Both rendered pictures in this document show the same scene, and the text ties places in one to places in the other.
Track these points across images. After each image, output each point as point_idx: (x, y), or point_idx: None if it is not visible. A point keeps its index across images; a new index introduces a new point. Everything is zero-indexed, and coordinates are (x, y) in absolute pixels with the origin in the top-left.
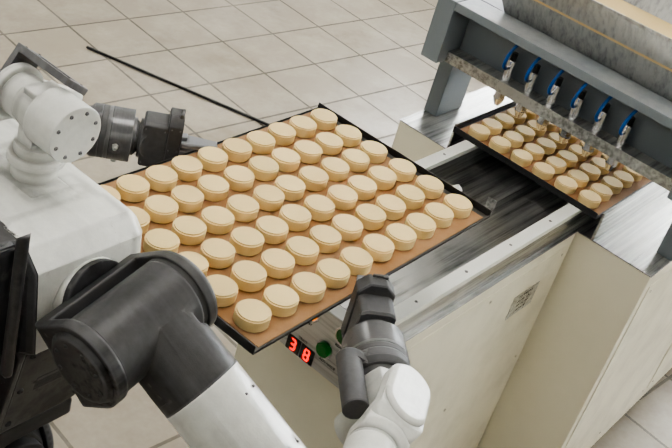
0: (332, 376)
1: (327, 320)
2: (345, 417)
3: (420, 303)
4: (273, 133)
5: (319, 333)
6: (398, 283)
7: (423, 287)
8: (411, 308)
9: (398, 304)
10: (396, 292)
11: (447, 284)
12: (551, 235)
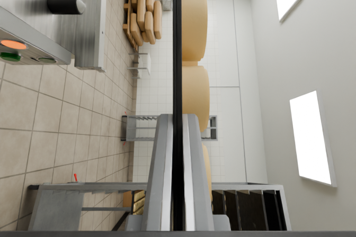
0: (5, 60)
1: (35, 52)
2: (172, 202)
3: (103, 33)
4: None
5: (12, 50)
6: None
7: None
8: (103, 42)
9: (99, 44)
10: None
11: None
12: None
